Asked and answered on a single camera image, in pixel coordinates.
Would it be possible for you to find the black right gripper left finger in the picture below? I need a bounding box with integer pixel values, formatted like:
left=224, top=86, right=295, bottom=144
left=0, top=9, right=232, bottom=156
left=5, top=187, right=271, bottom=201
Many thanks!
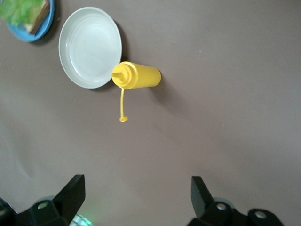
left=0, top=174, right=86, bottom=226

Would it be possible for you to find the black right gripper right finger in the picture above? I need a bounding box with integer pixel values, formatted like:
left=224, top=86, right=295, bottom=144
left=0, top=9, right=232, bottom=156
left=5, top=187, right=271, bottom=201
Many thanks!
left=187, top=176, right=285, bottom=226

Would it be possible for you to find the yellow mustard squeeze bottle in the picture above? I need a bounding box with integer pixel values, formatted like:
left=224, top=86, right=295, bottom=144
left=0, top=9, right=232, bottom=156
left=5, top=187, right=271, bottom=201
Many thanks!
left=110, top=61, right=162, bottom=123

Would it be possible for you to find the brown bread slice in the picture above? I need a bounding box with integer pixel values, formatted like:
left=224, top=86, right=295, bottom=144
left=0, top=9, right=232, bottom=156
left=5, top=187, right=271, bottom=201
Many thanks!
left=24, top=0, right=51, bottom=36

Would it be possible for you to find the green lettuce leaf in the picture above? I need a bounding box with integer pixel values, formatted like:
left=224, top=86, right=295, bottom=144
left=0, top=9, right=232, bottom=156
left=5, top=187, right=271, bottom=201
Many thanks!
left=0, top=0, right=46, bottom=27

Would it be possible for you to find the beige plate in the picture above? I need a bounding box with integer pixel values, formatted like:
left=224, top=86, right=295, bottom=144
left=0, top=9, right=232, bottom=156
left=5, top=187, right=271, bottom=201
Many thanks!
left=58, top=6, right=123, bottom=89

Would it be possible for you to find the blue plate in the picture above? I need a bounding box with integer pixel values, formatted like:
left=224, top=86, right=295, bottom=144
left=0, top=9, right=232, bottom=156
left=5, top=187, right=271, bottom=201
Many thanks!
left=6, top=0, right=56, bottom=43

